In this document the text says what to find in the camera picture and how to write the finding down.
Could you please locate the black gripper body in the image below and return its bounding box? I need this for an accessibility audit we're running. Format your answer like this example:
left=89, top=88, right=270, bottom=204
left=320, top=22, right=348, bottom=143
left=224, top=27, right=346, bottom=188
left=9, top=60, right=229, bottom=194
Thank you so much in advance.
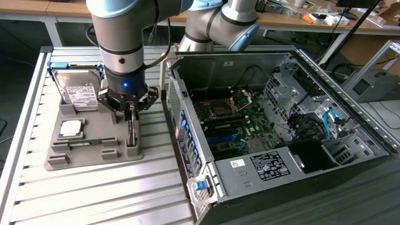
left=104, top=66, right=150, bottom=102

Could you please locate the graphics card with fan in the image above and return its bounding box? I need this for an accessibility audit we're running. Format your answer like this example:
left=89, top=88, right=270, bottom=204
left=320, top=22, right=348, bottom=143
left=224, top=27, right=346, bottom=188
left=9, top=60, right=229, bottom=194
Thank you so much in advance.
left=124, top=106, right=140, bottom=150

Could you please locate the silver hard disk drive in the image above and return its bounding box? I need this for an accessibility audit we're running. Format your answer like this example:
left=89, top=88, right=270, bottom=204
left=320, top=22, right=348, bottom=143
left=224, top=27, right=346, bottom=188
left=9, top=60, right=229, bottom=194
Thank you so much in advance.
left=50, top=67, right=105, bottom=112

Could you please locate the grey parts rack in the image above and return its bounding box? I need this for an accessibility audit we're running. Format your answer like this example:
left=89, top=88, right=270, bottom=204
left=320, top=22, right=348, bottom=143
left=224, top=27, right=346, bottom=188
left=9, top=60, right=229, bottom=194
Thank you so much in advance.
left=42, top=79, right=144, bottom=172

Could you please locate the silver CPU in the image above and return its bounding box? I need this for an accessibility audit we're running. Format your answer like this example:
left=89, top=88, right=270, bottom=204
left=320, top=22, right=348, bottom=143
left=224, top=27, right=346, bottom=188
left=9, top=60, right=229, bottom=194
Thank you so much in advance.
left=58, top=120, right=84, bottom=136

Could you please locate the green RAM stick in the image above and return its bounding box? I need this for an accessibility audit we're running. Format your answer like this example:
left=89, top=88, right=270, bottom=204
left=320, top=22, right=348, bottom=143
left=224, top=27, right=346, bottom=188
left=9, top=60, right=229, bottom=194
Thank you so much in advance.
left=66, top=138, right=104, bottom=146

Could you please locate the CPU socket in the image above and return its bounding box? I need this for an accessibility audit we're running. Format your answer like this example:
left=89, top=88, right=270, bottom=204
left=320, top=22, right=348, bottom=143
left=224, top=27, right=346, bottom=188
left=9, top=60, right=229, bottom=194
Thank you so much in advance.
left=204, top=99, right=234, bottom=118

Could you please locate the black installed RAM stick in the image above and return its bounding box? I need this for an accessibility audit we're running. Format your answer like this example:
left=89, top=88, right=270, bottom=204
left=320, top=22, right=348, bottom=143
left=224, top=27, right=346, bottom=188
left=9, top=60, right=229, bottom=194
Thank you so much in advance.
left=205, top=120, right=250, bottom=131

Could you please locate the blue expansion slot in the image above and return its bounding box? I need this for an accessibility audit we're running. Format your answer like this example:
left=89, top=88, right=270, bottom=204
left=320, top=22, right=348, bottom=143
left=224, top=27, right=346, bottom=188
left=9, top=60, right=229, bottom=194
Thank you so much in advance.
left=205, top=133, right=240, bottom=145

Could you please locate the metal socket cover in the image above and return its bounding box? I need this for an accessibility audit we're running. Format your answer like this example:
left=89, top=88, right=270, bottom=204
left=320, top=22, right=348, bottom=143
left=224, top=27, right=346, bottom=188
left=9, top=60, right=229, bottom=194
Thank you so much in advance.
left=229, top=90, right=253, bottom=111

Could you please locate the green motherboard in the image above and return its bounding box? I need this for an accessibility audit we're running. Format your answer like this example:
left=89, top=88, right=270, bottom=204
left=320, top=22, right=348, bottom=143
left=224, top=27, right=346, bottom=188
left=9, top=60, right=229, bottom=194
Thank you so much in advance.
left=189, top=89, right=281, bottom=160

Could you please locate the grey chipset heatsink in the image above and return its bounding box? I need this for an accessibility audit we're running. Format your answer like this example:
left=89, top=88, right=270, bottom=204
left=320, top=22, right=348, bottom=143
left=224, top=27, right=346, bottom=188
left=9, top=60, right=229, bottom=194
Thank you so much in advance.
left=248, top=138, right=266, bottom=152

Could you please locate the blue case latch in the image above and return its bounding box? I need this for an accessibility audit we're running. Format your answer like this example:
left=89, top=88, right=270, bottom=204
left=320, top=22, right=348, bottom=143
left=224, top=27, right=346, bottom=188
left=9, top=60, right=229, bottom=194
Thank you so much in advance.
left=192, top=181, right=209, bottom=192

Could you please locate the metal disk bay cage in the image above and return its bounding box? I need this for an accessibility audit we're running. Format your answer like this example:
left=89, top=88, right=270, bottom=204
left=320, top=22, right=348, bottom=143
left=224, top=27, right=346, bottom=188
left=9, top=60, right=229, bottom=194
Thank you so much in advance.
left=261, top=57, right=332, bottom=132

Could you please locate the long wooden desk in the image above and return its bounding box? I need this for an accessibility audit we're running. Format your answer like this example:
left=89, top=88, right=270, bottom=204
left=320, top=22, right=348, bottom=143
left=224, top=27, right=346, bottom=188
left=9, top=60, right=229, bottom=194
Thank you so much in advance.
left=0, top=0, right=400, bottom=66

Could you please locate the grey power supply unit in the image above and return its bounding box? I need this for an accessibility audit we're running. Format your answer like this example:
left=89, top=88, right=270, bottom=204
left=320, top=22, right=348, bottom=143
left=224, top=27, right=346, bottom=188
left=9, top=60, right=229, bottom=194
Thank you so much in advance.
left=213, top=146, right=305, bottom=197

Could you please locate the grey metal component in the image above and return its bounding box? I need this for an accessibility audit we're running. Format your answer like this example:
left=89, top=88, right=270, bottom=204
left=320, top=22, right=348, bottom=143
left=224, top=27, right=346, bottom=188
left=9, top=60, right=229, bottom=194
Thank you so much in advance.
left=258, top=0, right=285, bottom=14

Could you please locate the open black PC case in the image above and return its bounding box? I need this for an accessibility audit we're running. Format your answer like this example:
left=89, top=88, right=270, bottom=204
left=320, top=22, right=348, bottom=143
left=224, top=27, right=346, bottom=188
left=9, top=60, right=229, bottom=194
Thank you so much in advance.
left=158, top=46, right=400, bottom=225

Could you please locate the white small box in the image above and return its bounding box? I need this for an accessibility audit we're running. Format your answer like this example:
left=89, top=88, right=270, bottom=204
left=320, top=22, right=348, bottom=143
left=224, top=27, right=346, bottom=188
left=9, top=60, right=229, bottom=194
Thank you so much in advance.
left=324, top=15, right=350, bottom=26

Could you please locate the black tripod pole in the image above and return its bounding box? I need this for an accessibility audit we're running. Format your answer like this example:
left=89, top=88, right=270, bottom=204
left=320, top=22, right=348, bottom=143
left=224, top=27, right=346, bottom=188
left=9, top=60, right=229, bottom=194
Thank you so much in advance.
left=318, top=0, right=384, bottom=70

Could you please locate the grey desktop tower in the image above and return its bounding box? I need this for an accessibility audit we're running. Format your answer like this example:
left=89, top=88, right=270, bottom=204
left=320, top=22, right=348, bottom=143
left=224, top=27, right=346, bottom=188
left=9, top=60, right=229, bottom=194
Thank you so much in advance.
left=342, top=69, right=400, bottom=104

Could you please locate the white side table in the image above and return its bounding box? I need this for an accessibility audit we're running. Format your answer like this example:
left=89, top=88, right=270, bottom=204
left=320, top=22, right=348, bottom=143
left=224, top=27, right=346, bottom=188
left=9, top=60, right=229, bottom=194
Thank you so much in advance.
left=357, top=99, right=400, bottom=146

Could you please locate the brown cardboard packaging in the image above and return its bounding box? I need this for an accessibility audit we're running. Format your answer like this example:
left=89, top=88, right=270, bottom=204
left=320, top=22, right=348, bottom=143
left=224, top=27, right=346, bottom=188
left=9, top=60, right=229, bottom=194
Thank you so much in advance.
left=376, top=2, right=400, bottom=26

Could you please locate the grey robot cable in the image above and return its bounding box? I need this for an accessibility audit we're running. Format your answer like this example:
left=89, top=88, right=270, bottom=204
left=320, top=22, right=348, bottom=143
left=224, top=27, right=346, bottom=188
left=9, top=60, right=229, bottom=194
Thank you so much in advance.
left=142, top=17, right=174, bottom=70

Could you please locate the black looped wire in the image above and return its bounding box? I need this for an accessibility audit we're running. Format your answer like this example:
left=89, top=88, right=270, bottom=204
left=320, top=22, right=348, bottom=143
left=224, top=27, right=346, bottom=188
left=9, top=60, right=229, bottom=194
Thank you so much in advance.
left=234, top=65, right=272, bottom=92

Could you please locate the grey floor cable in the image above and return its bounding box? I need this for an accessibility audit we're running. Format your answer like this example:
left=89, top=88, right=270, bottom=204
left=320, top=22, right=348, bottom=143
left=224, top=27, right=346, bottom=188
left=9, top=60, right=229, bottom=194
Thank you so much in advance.
left=0, top=118, right=14, bottom=145

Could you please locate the black power wire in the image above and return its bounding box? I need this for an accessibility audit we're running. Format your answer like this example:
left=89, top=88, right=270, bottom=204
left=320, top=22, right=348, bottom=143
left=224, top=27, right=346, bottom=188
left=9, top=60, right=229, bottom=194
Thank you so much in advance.
left=285, top=103, right=325, bottom=143

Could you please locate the blue data wire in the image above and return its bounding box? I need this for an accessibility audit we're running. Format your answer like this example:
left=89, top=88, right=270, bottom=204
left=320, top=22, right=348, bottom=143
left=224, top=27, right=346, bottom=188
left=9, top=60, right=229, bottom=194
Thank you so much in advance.
left=322, top=108, right=344, bottom=143

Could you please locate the black cable coil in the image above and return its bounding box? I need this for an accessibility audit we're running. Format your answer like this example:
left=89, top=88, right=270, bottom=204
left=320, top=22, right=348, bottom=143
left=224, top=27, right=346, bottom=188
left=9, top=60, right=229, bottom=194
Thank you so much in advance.
left=330, top=63, right=353, bottom=83

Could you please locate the metal drive bracket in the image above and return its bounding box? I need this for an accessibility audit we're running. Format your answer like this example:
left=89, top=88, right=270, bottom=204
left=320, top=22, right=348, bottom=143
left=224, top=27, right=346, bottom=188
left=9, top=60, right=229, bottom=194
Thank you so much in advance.
left=321, top=132, right=390, bottom=167

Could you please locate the thin black cable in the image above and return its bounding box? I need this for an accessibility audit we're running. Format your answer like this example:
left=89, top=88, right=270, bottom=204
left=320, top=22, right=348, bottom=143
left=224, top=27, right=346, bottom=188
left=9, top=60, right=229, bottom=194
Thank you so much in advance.
left=368, top=102, right=400, bottom=129

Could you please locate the aluminium profile frame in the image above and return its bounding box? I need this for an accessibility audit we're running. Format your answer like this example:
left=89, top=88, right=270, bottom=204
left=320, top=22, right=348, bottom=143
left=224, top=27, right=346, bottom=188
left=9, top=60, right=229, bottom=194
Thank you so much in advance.
left=341, top=39, right=400, bottom=90

